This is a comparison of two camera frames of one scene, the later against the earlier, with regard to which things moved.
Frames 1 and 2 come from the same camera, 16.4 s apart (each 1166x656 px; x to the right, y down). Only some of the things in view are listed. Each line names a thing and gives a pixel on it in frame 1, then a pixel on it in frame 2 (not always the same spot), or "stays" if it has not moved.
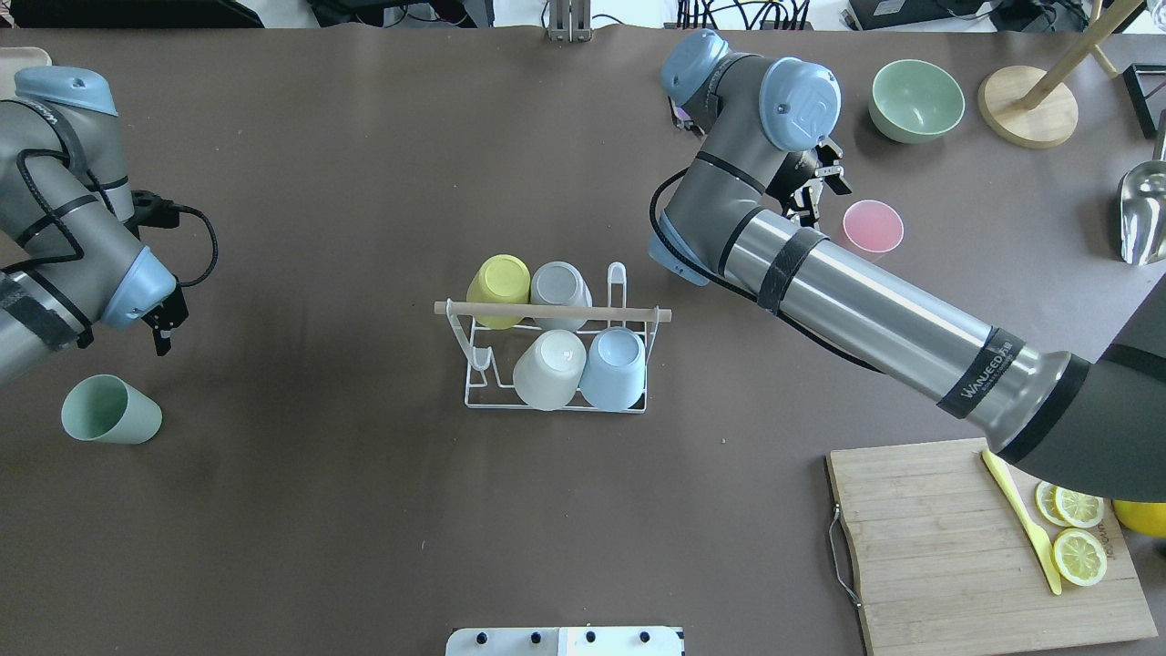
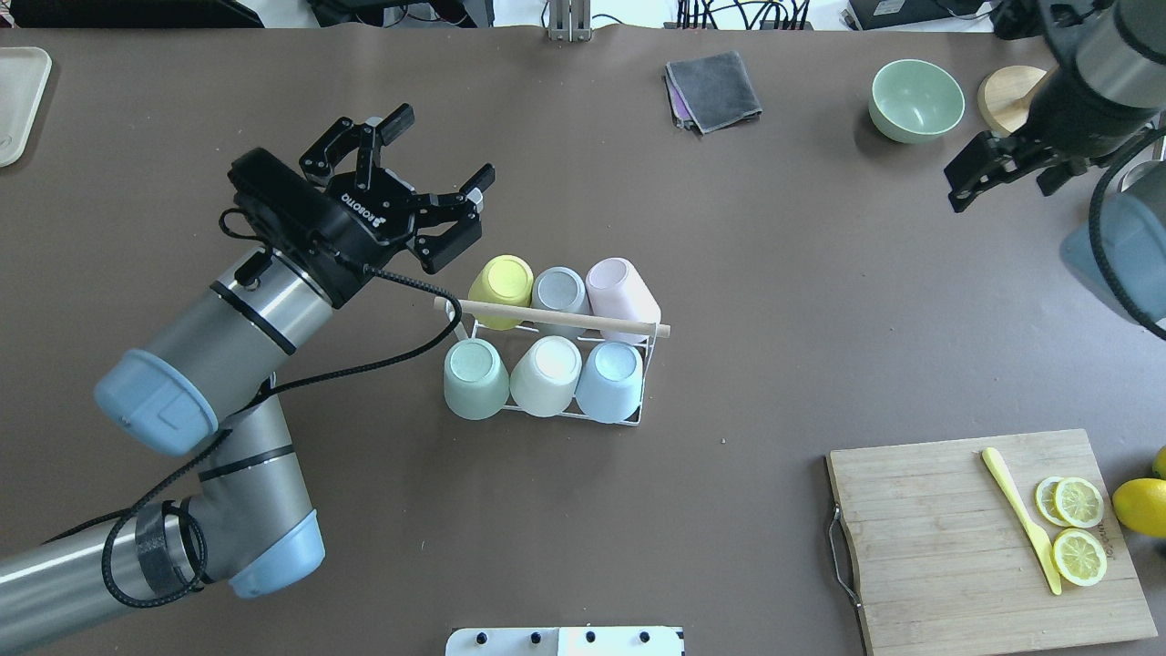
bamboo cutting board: (944, 562) stays
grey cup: (559, 283) stays
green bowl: (915, 101) stays
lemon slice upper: (1068, 507) stays
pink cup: (873, 225) -> (617, 290)
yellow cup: (501, 279) stays
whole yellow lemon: (1148, 518) stays
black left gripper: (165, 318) -> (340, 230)
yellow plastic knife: (1039, 537) stays
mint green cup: (109, 408) -> (475, 379)
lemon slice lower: (1079, 557) stays
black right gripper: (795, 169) -> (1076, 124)
